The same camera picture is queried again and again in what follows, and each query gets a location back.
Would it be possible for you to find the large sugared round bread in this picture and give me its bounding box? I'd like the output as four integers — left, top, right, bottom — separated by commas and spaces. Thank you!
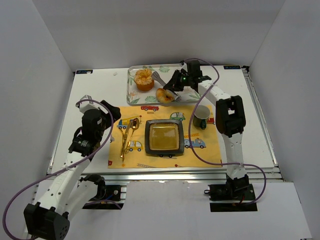
134, 68, 155, 92

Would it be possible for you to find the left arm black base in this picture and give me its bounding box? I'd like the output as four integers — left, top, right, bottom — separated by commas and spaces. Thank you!
78, 174, 127, 210

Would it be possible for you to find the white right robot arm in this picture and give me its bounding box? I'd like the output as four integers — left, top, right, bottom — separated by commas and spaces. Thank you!
164, 58, 249, 181

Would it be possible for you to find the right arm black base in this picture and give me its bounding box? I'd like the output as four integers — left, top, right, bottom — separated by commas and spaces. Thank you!
203, 175, 258, 213

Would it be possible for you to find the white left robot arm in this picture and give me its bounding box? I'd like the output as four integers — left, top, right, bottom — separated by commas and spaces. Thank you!
23, 99, 121, 240

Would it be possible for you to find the twisted croissant bread roll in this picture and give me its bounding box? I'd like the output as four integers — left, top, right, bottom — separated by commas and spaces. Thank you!
155, 88, 175, 104

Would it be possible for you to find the gold knife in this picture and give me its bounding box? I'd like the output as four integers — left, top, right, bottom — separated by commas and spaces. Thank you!
120, 119, 134, 161

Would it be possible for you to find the gold spoon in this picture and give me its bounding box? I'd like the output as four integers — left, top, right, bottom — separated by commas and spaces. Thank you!
124, 117, 140, 157

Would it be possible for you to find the dark green mug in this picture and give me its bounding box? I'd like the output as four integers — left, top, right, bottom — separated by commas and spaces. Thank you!
192, 105, 211, 130

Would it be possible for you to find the yellow vehicle print placemat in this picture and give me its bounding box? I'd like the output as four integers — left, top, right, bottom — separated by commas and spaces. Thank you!
108, 105, 222, 169

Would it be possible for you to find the black square amber plate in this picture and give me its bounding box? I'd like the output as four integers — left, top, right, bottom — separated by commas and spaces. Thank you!
144, 119, 185, 158

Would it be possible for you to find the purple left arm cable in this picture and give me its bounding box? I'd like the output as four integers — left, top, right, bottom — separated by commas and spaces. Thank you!
2, 99, 121, 240

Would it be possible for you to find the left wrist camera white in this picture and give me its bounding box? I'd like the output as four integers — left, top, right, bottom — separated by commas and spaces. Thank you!
75, 94, 99, 114

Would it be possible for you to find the aluminium table frame rail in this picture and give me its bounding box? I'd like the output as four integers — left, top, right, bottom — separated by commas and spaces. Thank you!
47, 66, 283, 184

